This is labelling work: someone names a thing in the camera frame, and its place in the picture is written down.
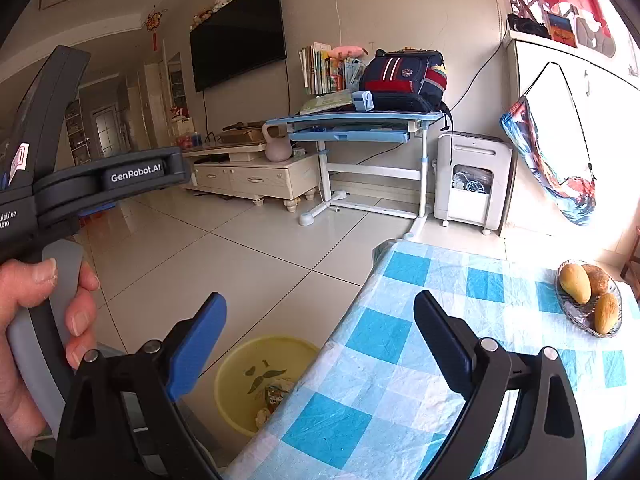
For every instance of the person's left hand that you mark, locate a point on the person's left hand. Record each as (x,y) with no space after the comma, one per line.
(25,285)

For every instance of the yellow mango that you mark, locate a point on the yellow mango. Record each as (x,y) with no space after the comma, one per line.
(575,284)

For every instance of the cream television cabinet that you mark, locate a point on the cream television cabinet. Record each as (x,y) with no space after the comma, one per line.
(260,177)

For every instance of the colourful hanging bag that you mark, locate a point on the colourful hanging bag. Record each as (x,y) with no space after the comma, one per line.
(565,195)

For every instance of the open book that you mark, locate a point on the open book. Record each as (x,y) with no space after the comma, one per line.
(325,102)

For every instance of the black bag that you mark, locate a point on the black bag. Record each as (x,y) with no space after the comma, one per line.
(527,26)

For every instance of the brown plush toy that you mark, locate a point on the brown plush toy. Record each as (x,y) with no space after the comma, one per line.
(200,17)

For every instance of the white display cabinet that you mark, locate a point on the white display cabinet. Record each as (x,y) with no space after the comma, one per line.
(176,90)

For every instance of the yellow plastic basin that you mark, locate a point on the yellow plastic basin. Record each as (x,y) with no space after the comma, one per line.
(235,390)

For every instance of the red knot ornament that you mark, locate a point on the red knot ornament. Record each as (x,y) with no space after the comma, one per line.
(153,25)

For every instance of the black television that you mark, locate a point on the black television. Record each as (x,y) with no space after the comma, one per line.
(235,40)

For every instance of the wall shelf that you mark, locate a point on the wall shelf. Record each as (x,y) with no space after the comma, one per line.
(73,132)

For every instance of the blue checked tablecloth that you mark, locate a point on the blue checked tablecloth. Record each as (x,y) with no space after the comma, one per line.
(400,360)

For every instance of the white plush toy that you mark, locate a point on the white plush toy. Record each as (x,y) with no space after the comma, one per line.
(221,1)

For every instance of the light blue pouch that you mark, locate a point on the light blue pouch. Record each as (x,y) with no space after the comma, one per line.
(363,101)

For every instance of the glass door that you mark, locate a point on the glass door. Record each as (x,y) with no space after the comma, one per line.
(106,132)

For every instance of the blue bottle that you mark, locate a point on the blue bottle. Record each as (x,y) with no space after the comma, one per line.
(197,140)

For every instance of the blue study desk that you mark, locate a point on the blue study desk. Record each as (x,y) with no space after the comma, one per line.
(350,122)

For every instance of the orange blue box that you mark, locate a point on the orange blue box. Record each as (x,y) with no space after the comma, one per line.
(560,30)

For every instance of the row of books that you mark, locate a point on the row of books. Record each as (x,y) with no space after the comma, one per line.
(320,70)

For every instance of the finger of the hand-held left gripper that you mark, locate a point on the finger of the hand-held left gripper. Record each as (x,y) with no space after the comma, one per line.
(97,211)

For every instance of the brown mango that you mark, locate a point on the brown mango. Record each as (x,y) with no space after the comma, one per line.
(597,277)

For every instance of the speckled mango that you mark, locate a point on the speckled mango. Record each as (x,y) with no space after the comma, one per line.
(606,314)

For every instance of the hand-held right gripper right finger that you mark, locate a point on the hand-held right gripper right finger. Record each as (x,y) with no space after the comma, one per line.
(440,340)

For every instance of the pink kettlebell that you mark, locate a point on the pink kettlebell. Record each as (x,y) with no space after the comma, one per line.
(277,147)

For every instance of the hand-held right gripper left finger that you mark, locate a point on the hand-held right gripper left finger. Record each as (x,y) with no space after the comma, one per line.
(195,345)

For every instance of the pink plush toy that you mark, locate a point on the pink plush toy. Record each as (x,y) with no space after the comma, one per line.
(349,51)

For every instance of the navy red backpack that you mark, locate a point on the navy red backpack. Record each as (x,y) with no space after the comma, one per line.
(400,80)

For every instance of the brown box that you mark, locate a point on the brown box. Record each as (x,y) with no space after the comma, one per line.
(242,136)

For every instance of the dark woven fruit basket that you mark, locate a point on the dark woven fruit basket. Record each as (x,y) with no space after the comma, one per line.
(575,316)

